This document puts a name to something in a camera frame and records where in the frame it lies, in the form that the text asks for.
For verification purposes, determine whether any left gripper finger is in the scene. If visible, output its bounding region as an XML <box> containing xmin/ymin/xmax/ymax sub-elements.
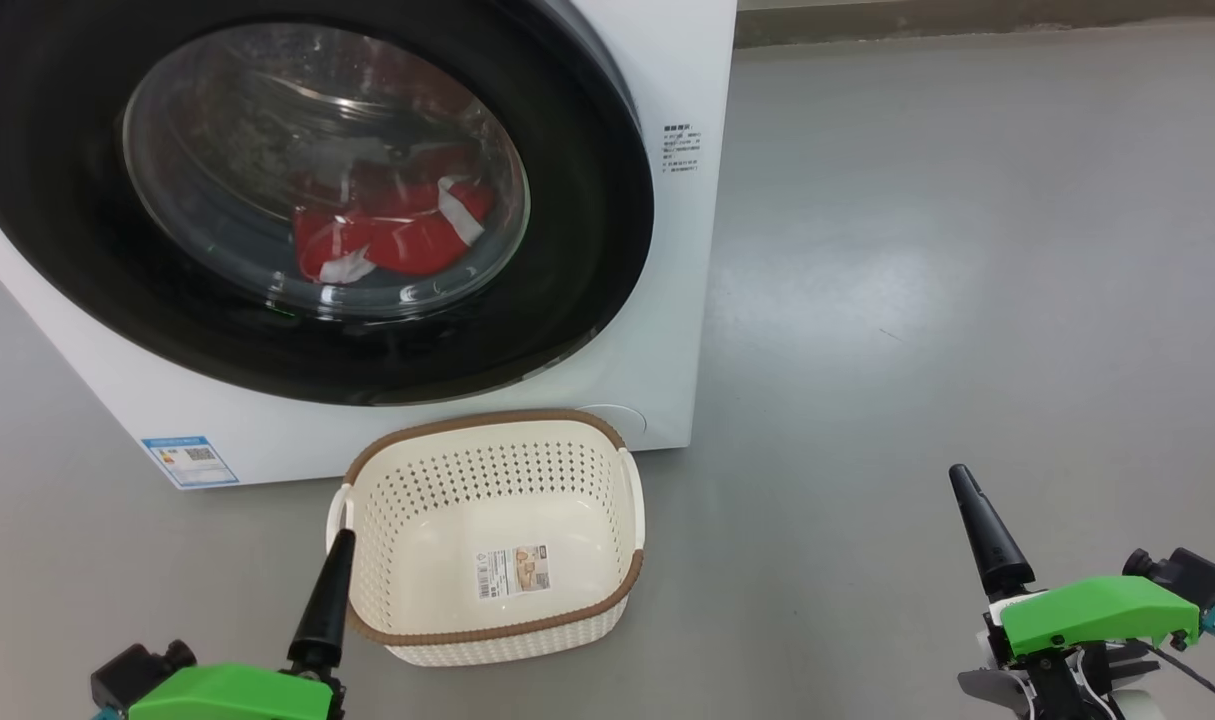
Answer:
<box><xmin>289</xmin><ymin>530</ymin><xmax>356</xmax><ymax>673</ymax></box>

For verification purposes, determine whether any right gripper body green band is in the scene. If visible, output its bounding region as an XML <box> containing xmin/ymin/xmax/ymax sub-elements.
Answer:
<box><xmin>987</xmin><ymin>576</ymin><xmax>1200</xmax><ymax>661</ymax></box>

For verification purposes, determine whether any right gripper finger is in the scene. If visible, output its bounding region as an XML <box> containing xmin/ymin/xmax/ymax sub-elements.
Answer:
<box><xmin>949</xmin><ymin>464</ymin><xmax>1036</xmax><ymax>601</ymax></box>

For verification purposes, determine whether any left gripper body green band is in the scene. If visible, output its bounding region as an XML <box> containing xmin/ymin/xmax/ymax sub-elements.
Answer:
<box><xmin>127</xmin><ymin>662</ymin><xmax>346</xmax><ymax>720</ymax></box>

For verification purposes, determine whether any red white-striped garment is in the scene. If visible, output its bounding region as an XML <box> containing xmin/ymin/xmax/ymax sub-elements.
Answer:
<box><xmin>293</xmin><ymin>150</ymin><xmax>496</xmax><ymax>284</ymax></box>

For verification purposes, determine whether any black washer door glass window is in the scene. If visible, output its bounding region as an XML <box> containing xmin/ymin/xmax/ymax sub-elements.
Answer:
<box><xmin>0</xmin><ymin>0</ymin><xmax>656</xmax><ymax>406</ymax></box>

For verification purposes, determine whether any cream basket with brown rim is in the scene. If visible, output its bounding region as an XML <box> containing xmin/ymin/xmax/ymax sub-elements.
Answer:
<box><xmin>327</xmin><ymin>408</ymin><xmax>646</xmax><ymax>668</ymax></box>

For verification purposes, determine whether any white front-load washing machine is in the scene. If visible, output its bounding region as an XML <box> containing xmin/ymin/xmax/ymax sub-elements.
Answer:
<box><xmin>0</xmin><ymin>0</ymin><xmax>738</xmax><ymax>491</ymax></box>

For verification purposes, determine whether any paper product label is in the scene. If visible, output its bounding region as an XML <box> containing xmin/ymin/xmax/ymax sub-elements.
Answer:
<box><xmin>478</xmin><ymin>544</ymin><xmax>551</xmax><ymax>602</ymax></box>

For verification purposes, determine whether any blue energy label sticker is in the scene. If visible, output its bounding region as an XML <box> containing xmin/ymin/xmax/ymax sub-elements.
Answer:
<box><xmin>141</xmin><ymin>435</ymin><xmax>240</xmax><ymax>489</ymax></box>

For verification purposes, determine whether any round white filter cover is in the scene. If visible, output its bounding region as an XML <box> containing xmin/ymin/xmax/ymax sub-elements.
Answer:
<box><xmin>572</xmin><ymin>404</ymin><xmax>648</xmax><ymax>441</ymax></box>

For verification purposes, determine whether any black printed text sticker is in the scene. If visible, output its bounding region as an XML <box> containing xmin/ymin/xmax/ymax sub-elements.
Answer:
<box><xmin>663</xmin><ymin>124</ymin><xmax>700</xmax><ymax>177</ymax></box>

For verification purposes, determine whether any thin black cable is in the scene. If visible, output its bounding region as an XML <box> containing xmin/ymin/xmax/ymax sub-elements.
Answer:
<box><xmin>1137</xmin><ymin>640</ymin><xmax>1215</xmax><ymax>717</ymax></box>

